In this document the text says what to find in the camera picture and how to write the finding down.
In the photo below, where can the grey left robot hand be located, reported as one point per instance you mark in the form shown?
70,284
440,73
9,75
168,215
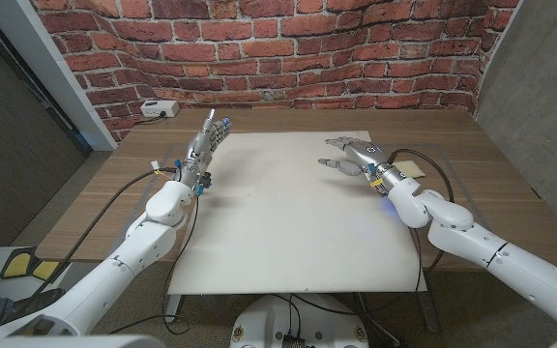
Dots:
200,150

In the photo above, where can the white robot torso shell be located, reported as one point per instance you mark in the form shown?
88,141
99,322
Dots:
66,342

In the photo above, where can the metal table leg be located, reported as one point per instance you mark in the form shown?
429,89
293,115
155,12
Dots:
173,309
428,309

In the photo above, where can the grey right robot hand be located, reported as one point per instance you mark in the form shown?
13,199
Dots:
368,157

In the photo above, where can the white power outlet box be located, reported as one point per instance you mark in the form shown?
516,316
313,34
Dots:
158,108

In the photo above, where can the black shoe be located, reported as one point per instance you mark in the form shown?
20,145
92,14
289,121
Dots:
37,302

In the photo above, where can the red brick print backdrop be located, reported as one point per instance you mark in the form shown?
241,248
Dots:
278,58

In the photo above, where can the yellow black foot pedal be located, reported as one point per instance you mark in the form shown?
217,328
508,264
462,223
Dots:
17,265

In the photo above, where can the large white table mat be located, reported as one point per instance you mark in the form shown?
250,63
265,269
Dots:
288,222

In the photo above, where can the white door frame post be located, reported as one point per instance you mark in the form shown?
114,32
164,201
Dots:
41,63

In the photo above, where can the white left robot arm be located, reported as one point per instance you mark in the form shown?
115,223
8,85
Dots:
114,275

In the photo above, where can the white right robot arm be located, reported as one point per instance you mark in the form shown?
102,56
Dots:
515,270

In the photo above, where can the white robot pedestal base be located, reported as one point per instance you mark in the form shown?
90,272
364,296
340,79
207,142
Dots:
269,324

